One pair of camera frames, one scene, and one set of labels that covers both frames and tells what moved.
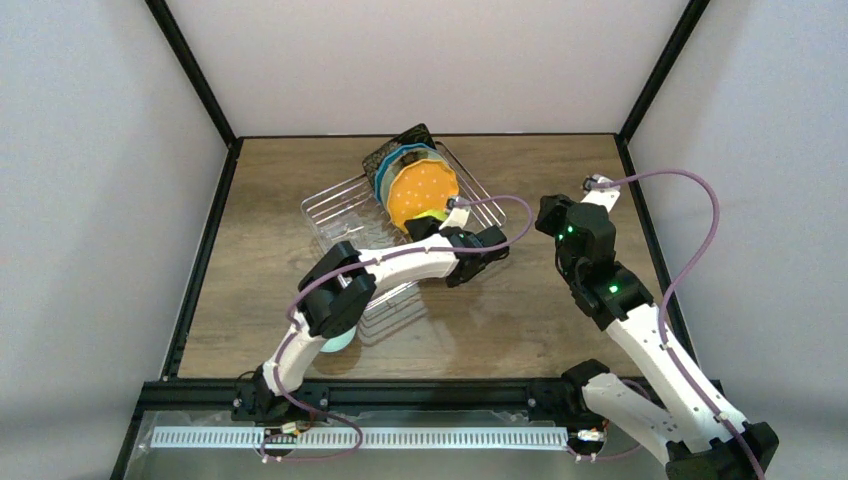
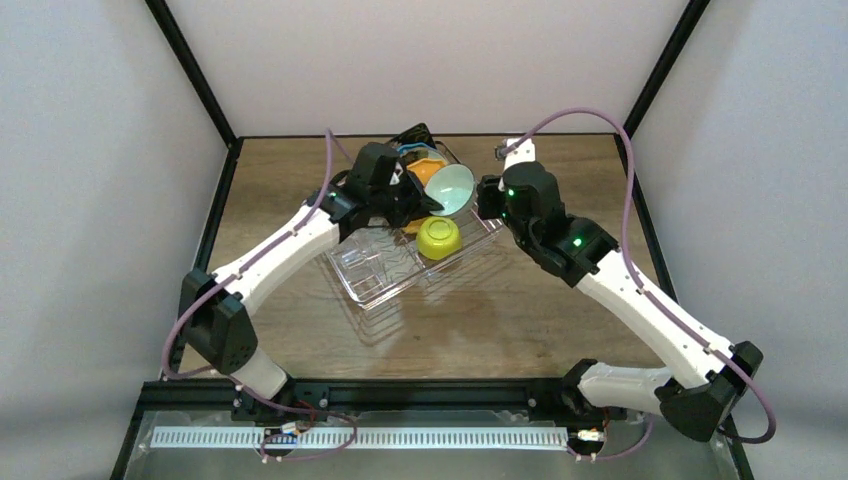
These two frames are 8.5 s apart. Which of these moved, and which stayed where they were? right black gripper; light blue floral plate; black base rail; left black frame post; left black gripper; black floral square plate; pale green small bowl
Moved: left black gripper; pale green small bowl; right black gripper
Stayed: black base rail; light blue floral plate; black floral square plate; left black frame post
